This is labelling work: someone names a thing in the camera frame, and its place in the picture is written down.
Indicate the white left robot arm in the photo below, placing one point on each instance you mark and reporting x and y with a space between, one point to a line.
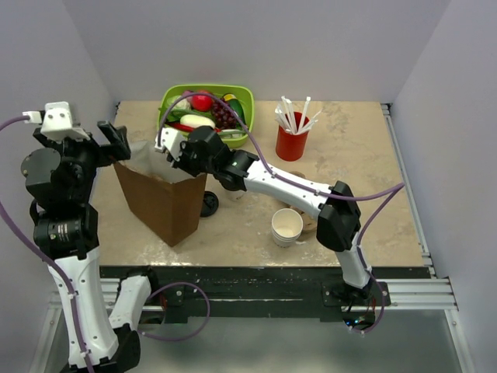
99 341

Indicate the white toy radish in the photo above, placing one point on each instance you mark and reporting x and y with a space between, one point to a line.
195 121

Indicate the green toy cabbage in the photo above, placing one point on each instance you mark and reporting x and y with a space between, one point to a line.
178 104

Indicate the stack of white paper cups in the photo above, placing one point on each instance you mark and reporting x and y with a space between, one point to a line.
286 227

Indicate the aluminium frame rail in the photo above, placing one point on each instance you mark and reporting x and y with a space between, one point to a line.
451 315

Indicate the green toy cucumber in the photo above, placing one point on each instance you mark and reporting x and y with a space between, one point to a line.
237 108

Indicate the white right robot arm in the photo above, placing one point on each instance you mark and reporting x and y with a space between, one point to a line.
332 207

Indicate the purple toy grapes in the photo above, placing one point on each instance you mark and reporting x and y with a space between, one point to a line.
223 118

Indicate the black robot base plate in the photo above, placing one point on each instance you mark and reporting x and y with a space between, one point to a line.
243 292

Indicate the red toy apple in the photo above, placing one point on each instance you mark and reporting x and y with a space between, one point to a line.
201 101

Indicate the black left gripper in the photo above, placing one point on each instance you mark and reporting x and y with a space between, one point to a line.
116 136

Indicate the white paper coffee cup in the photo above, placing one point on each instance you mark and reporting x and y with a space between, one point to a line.
235 195

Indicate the red straw holder cup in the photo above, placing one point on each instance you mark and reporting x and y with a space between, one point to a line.
290 147

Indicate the brown paper takeout bag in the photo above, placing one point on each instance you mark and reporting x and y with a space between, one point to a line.
167 200

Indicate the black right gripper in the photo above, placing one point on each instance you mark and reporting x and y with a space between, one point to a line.
178 158

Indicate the black coffee cup lid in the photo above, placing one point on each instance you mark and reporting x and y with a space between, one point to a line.
210 204

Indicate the green plastic produce bin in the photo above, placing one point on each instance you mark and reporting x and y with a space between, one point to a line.
233 138

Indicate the brown pulp cup carrier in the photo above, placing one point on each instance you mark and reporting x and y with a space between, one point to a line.
309 225

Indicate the white wrapped straw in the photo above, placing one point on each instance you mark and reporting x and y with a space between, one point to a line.
287 104
283 121
309 124
303 114

